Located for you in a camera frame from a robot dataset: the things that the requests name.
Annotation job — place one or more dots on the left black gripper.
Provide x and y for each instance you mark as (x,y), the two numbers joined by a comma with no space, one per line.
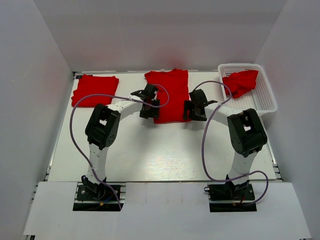
(155,113)

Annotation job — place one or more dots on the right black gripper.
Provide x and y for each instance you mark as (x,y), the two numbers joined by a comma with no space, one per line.
(189,105)

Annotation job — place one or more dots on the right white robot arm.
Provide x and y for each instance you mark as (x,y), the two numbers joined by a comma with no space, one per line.
(247,136)

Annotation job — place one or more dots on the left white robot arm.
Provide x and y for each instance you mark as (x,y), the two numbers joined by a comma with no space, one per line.
(102,130)

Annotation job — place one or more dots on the folded red t shirt stack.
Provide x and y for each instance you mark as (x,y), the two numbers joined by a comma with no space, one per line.
(90,85)

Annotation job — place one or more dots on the red t shirt in basket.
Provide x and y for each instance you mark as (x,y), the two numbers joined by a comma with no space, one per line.
(241,82)

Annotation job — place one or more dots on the white plastic basket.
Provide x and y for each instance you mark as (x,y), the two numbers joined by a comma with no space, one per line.
(261,99)

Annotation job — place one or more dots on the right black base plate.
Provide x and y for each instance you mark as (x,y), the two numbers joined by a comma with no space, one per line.
(222,199)

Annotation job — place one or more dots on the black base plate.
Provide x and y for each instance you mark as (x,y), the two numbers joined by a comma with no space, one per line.
(85,202)
(222,199)

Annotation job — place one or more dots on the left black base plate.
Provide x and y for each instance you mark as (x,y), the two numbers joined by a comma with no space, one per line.
(85,202)

